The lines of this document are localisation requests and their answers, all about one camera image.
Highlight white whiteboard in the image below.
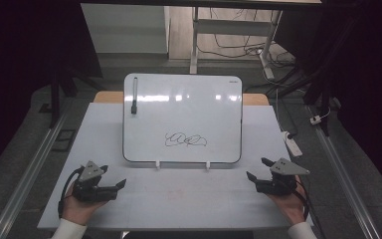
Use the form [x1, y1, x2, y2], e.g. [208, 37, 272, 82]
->
[122, 73, 244, 164]

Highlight white power strip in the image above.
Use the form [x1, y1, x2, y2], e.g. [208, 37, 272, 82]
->
[281, 130, 303, 157]

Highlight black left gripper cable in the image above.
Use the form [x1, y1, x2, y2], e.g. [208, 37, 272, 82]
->
[58, 166, 85, 219]

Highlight black floor cables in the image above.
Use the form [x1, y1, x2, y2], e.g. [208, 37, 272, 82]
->
[197, 8, 296, 69]

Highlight aluminium rail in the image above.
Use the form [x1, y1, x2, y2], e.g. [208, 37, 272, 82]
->
[306, 106, 381, 239]
[0, 108, 72, 239]

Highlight white desk frame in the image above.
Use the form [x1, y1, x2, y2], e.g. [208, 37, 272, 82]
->
[189, 6, 284, 81]

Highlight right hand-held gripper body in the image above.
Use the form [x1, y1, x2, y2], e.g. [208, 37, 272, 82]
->
[254, 157, 311, 197]

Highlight person's right hand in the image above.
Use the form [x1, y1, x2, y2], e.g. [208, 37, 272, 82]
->
[267, 175, 308, 226]

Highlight white marker with black cap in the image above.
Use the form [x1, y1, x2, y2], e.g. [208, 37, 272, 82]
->
[130, 77, 139, 116]

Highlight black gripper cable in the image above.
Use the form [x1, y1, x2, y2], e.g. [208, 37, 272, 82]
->
[291, 180, 326, 239]
[58, 166, 85, 219]

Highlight black floor frame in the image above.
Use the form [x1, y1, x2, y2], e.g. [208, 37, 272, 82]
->
[52, 128, 78, 153]

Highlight black metal stand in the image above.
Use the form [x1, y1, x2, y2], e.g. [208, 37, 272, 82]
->
[39, 64, 103, 128]
[268, 66, 333, 137]

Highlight person's left hand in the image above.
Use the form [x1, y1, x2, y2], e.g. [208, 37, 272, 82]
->
[61, 188, 108, 226]

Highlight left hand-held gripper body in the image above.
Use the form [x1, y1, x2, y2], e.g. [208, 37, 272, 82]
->
[72, 160, 118, 203]

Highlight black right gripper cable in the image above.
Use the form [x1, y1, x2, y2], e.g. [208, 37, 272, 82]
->
[291, 180, 326, 239]

